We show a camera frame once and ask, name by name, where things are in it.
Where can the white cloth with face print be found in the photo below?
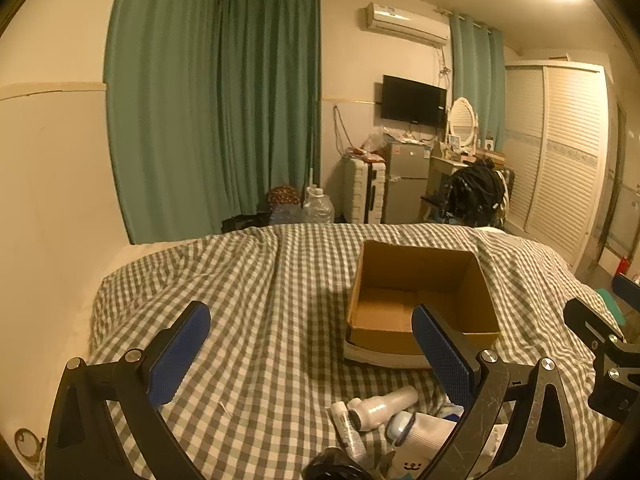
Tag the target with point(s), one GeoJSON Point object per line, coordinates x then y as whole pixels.
{"type": "Point", "coordinates": [407, 467]}

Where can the red fire extinguisher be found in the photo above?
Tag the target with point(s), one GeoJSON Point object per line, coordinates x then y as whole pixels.
{"type": "Point", "coordinates": [623, 266]}

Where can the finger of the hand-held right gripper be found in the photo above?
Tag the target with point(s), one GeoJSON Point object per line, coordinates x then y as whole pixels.
{"type": "Point", "coordinates": [627, 290]}
{"type": "Point", "coordinates": [595, 327]}

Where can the clear plastic bag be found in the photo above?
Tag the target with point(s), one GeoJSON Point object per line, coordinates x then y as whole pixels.
{"type": "Point", "coordinates": [376, 140]}

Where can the wide green curtain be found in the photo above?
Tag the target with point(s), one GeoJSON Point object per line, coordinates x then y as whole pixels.
{"type": "Point", "coordinates": [160, 110]}

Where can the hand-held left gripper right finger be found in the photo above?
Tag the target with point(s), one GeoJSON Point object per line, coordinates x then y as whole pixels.
{"type": "Point", "coordinates": [440, 350]}

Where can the white suitcase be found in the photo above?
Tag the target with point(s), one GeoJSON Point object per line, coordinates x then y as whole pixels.
{"type": "Point", "coordinates": [362, 190]}

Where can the clear water jug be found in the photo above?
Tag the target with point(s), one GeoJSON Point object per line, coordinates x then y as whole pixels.
{"type": "Point", "coordinates": [318, 207]}

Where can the patterned bag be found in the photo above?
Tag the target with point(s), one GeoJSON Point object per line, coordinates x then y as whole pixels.
{"type": "Point", "coordinates": [282, 196]}

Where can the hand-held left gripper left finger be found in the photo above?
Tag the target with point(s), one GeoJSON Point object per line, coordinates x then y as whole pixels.
{"type": "Point", "coordinates": [180, 355]}

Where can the stack of flat boxes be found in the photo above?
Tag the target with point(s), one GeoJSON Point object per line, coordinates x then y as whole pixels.
{"type": "Point", "coordinates": [490, 155]}

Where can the white air conditioner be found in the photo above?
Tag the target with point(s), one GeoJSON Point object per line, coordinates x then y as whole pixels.
{"type": "Point", "coordinates": [402, 22]}

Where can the black jacket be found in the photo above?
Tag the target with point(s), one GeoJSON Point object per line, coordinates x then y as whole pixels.
{"type": "Point", "coordinates": [472, 195]}

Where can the dressing table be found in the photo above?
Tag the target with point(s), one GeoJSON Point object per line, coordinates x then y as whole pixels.
{"type": "Point", "coordinates": [440, 165]}

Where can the air conditioner pipe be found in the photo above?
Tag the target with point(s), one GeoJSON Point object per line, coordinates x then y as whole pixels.
{"type": "Point", "coordinates": [443, 67]}

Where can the black wall television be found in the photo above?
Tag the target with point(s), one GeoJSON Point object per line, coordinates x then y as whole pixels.
{"type": "Point", "coordinates": [412, 100]}

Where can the white sock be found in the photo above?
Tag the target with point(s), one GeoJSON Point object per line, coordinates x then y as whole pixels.
{"type": "Point", "coordinates": [430, 435]}

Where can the white plastic bottle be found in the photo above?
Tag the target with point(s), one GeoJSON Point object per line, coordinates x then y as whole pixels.
{"type": "Point", "coordinates": [380, 405]}

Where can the small grey fridge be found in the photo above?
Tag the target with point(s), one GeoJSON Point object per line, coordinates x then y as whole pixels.
{"type": "Point", "coordinates": [406, 185]}

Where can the white oval mirror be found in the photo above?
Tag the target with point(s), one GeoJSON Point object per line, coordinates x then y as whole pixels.
{"type": "Point", "coordinates": [462, 120]}

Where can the black round item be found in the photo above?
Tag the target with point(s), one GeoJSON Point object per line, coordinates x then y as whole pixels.
{"type": "Point", "coordinates": [332, 467]}

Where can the small photo frame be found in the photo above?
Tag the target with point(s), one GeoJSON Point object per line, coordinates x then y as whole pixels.
{"type": "Point", "coordinates": [454, 142]}

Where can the white louvred wardrobe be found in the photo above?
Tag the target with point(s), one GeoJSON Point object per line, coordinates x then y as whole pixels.
{"type": "Point", "coordinates": [560, 160]}

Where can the green corner curtain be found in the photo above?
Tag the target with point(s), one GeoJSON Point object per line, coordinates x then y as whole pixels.
{"type": "Point", "coordinates": [270, 100]}

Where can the narrow green curtain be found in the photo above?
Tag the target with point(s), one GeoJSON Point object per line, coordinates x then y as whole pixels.
{"type": "Point", "coordinates": [475, 75]}

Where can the green checked blanket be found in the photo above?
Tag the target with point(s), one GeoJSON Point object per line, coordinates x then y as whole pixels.
{"type": "Point", "coordinates": [250, 310]}

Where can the dark chair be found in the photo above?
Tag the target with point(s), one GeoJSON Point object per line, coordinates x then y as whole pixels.
{"type": "Point", "coordinates": [432, 205]}

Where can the cardboard box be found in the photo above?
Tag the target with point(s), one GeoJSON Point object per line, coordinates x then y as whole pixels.
{"type": "Point", "coordinates": [400, 270]}

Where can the white labelled tube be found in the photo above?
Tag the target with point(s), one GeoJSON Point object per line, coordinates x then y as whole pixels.
{"type": "Point", "coordinates": [347, 430]}

